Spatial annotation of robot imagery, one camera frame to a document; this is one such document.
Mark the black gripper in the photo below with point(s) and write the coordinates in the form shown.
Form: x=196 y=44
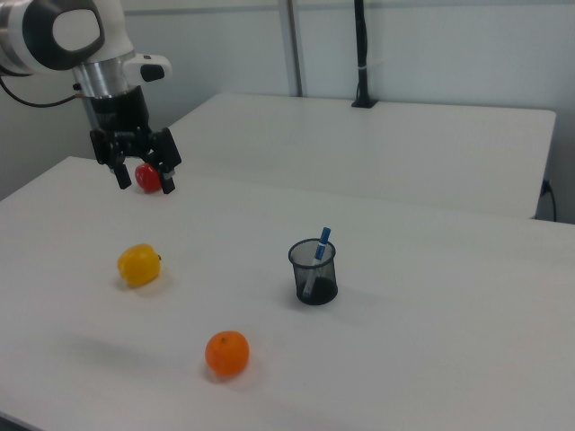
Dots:
x=121 y=112

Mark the blue and white marker pen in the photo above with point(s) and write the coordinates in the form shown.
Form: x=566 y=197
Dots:
x=317 y=256

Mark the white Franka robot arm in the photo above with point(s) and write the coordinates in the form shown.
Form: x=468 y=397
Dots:
x=27 y=40

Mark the black mesh pen cup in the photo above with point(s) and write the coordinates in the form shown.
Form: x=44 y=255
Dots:
x=314 y=278

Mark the red apple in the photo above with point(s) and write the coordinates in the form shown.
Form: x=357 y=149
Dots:
x=148 y=178

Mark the yellow bell pepper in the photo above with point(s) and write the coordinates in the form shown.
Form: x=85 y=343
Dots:
x=139 y=265

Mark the orange mandarin fruit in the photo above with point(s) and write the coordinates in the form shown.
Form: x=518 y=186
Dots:
x=227 y=353

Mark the black pole with base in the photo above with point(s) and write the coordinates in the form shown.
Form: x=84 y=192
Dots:
x=363 y=54

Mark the grey partition post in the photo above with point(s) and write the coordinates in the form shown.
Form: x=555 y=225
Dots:
x=293 y=45

